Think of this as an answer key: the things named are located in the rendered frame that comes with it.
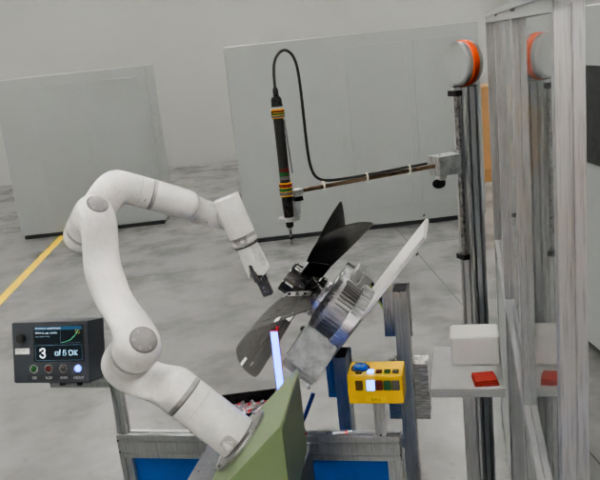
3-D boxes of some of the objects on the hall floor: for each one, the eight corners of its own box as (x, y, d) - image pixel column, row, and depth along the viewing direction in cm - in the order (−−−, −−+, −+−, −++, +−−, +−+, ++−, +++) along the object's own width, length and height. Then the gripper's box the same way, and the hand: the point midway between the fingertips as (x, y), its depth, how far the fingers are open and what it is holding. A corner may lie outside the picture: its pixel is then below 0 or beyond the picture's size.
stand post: (427, 563, 299) (407, 283, 271) (426, 579, 291) (405, 290, 263) (415, 563, 300) (394, 283, 272) (413, 578, 292) (391, 291, 264)
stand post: (368, 561, 304) (348, 347, 282) (365, 576, 296) (345, 357, 273) (356, 560, 305) (336, 347, 283) (353, 575, 297) (332, 357, 274)
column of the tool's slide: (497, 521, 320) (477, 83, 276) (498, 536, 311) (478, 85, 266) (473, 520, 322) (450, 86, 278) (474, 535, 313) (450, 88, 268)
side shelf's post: (483, 573, 291) (472, 370, 270) (483, 581, 287) (472, 375, 266) (472, 572, 291) (461, 370, 271) (472, 580, 288) (461, 376, 267)
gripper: (240, 239, 243) (263, 290, 246) (227, 251, 229) (251, 307, 232) (261, 231, 241) (284, 283, 244) (250, 243, 227) (273, 299, 230)
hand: (266, 289), depth 238 cm, fingers closed
